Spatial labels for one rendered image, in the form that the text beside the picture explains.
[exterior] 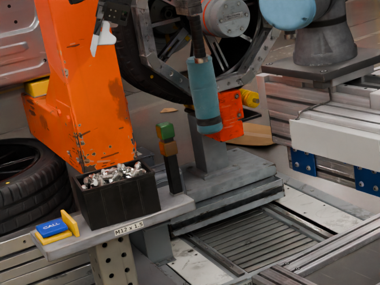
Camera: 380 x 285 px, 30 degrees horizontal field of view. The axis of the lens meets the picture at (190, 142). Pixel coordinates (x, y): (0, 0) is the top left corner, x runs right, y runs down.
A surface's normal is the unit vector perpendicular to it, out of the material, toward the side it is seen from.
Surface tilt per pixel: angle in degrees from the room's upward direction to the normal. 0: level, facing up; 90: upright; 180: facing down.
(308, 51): 72
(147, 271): 0
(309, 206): 0
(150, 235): 90
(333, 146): 90
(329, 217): 0
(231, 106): 90
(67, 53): 90
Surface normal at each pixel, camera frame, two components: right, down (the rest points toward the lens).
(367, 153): -0.83, 0.30
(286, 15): -0.47, 0.47
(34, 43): 0.44, 0.21
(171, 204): -0.16, -0.94
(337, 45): 0.24, -0.05
